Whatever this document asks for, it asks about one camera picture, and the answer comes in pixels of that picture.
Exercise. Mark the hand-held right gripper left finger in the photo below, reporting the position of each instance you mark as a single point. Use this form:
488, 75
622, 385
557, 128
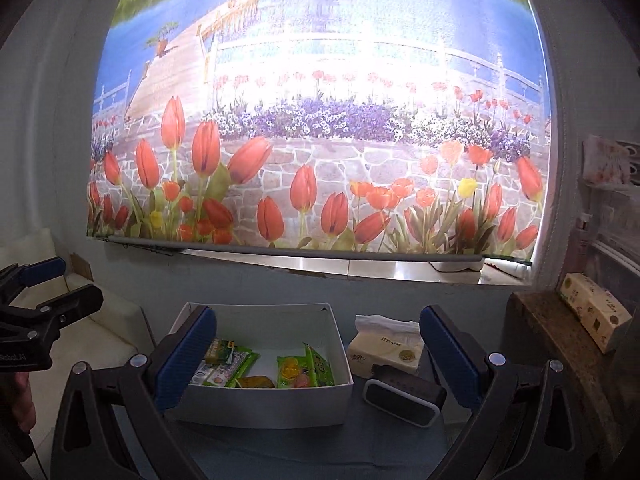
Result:
185, 355

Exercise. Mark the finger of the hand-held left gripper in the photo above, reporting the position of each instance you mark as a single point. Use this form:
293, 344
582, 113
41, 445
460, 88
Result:
42, 269
75, 302

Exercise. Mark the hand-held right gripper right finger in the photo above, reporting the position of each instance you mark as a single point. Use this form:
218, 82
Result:
450, 355

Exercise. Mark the white cardboard box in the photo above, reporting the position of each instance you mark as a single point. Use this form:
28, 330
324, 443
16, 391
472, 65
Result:
265, 407

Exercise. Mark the person's left hand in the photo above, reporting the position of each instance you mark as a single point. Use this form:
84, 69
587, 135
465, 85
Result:
25, 402

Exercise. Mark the cream sofa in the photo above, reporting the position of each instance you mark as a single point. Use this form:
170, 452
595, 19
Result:
115, 320

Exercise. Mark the white green snack packet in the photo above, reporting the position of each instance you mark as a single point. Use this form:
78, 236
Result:
225, 372

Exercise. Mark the cream tissue pack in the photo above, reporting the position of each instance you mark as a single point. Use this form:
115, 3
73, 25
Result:
385, 352

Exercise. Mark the brown snack packet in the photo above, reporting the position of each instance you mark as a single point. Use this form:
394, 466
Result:
257, 382

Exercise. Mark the white plastic object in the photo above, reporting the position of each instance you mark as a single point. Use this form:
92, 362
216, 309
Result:
455, 265

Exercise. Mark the stone-topped cabinet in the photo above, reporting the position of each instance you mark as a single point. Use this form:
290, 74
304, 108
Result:
550, 360

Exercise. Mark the metal window sill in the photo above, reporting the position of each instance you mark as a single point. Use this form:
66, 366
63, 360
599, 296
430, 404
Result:
350, 266

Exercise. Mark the wrapped tissue pack bundle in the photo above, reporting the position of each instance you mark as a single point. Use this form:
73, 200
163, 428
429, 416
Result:
590, 305

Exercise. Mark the floral plastic bag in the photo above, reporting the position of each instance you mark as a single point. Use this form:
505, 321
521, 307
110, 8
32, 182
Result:
607, 162

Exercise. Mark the floral roller blind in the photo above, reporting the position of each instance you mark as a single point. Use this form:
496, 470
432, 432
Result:
320, 110

